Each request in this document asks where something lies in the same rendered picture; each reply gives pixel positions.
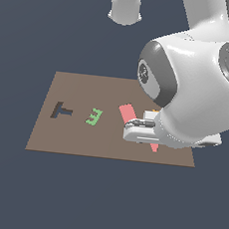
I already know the red elongated block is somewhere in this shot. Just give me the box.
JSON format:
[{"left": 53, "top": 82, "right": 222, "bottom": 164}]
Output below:
[{"left": 114, "top": 102, "right": 164, "bottom": 154}]

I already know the green E-shaped block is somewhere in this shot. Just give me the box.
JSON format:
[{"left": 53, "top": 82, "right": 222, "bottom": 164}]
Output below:
[{"left": 85, "top": 107, "right": 104, "bottom": 127}]

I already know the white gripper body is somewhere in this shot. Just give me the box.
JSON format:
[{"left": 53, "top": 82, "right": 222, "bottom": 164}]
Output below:
[{"left": 121, "top": 108, "right": 164, "bottom": 147}]

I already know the brown slotted board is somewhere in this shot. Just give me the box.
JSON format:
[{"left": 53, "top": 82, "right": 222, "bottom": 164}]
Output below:
[{"left": 25, "top": 68, "right": 204, "bottom": 169}]

